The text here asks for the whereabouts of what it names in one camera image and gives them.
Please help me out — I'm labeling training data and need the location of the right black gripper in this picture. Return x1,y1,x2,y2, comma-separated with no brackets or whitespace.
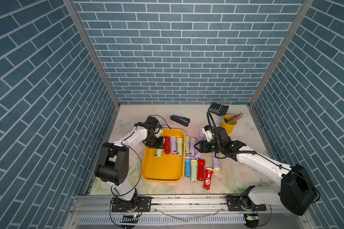
193,140,223,153

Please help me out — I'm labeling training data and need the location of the dark red flashlight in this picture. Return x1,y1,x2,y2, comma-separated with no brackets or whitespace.
163,136,171,155

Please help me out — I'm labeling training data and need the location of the green flashlight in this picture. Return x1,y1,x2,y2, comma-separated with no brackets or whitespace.
190,159,198,182
155,148,163,158
185,136,190,156
176,138,183,157

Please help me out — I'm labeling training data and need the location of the purple flashlight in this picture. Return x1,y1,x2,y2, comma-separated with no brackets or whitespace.
189,138,197,157
194,152,204,160
212,152,221,173
197,132,205,142
170,136,177,155

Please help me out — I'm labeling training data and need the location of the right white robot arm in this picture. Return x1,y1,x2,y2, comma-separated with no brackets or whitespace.
194,126,321,216

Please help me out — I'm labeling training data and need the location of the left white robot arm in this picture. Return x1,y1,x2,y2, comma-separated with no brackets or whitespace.
95,116,164,201

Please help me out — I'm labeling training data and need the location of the yellow plastic storage tray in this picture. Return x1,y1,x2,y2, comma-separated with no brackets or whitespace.
141,128,185,183

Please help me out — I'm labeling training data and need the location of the green flashlight beside tray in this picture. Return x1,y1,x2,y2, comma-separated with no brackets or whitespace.
185,136,190,156

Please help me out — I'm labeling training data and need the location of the red flashlight lower plain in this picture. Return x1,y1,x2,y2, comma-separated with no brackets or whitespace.
197,159,205,181

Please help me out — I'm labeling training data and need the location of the blue flashlight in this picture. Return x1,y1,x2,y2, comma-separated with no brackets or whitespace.
185,156,191,177

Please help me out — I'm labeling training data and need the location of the red flashlight white logo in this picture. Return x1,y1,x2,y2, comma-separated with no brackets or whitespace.
203,168,214,190

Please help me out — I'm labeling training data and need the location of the black and blue stapler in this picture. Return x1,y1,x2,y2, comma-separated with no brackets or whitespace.
170,114,190,127

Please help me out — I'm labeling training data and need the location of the yellow pen cup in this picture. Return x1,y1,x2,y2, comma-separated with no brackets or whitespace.
221,114,237,134

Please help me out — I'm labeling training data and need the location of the black desk calculator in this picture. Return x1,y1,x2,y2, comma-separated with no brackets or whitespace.
208,103,229,116

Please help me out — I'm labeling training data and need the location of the coloured pens bundle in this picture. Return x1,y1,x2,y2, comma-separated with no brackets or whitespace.
225,112,243,125

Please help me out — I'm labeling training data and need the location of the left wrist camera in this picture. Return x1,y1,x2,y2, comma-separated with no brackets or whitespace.
154,125,163,135

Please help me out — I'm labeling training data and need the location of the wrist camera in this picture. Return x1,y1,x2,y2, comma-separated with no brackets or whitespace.
154,125,163,135
202,125,216,142

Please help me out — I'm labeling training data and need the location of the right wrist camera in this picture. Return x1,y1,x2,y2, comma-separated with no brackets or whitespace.
202,125,216,142

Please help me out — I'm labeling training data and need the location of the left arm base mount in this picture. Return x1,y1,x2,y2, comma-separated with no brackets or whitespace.
110,196,153,213

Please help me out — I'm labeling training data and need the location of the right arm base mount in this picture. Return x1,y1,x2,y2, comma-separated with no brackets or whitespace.
226,185,267,211

